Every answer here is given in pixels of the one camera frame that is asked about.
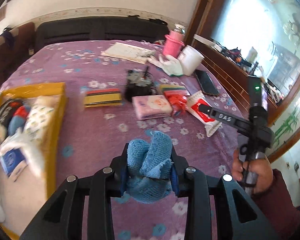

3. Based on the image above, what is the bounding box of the red white tissue pack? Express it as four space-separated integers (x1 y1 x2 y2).
186 91 222 137

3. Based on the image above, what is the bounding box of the blue white tissue pack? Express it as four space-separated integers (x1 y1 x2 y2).
0 145 27 181

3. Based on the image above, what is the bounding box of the striped sponge stack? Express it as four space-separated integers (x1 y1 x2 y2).
157 84 189 96
83 88 122 108

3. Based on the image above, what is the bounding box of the lemon print tissue pack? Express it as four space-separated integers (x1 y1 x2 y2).
23 105 54 145

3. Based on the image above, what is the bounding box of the blue knitted cloth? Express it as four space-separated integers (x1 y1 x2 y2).
127 131 173 204

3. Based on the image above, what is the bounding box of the blue red stuffed toy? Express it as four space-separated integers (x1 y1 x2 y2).
7 105 31 136

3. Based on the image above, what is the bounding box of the pink tissue pack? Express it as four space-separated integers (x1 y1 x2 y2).
132 95 173 120

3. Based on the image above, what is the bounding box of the black white tissue pack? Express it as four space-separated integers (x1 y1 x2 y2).
0 99 24 142

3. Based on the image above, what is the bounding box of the red plastic bag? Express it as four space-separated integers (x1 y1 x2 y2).
164 91 188 116

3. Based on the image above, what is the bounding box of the maroon sleeve forearm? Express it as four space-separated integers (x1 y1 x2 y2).
252 169 300 239

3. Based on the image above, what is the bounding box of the person right hand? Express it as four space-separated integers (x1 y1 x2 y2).
231 149 273 194

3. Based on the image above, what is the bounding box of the black smartphone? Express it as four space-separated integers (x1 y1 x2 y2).
194 69 219 96

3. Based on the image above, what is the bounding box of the white plastic bucket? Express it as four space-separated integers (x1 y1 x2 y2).
177 46 204 76

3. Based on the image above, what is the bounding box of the yellow cardboard tray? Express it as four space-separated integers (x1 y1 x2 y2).
0 82 67 239

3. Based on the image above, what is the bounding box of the wooden windowsill cabinet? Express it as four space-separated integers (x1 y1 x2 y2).
184 0 300 163

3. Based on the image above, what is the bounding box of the pink thermos bottle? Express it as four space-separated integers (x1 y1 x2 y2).
162 24 185 58

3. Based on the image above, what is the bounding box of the black electric motor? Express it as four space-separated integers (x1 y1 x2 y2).
124 66 157 102

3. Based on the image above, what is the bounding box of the purple floral tablecloth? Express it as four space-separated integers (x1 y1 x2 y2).
0 41 237 239

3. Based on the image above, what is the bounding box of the open paper notebook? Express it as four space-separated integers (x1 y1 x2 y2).
101 42 156 64

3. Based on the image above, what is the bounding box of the brown armchair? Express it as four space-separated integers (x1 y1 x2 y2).
0 22 36 87

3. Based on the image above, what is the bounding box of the black sofa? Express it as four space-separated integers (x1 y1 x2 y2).
34 15 170 52

